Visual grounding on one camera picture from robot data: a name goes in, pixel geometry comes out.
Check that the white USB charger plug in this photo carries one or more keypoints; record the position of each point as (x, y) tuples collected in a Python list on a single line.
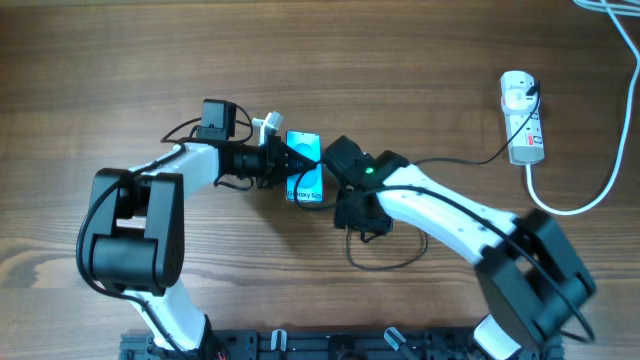
[(516, 101)]

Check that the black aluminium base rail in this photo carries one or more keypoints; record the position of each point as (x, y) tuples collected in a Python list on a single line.
[(431, 344)]

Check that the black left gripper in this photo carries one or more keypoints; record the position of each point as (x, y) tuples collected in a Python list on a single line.
[(276, 171)]

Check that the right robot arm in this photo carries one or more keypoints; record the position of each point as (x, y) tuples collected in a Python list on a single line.
[(531, 276)]

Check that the white power strip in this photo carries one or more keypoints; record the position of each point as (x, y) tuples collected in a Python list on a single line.
[(525, 143)]

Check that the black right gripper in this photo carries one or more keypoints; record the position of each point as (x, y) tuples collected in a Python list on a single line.
[(344, 217)]

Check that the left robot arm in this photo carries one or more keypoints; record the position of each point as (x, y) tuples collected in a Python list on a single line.
[(131, 243)]

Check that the teal screen Galaxy smartphone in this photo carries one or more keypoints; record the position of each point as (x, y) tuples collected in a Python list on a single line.
[(310, 188)]

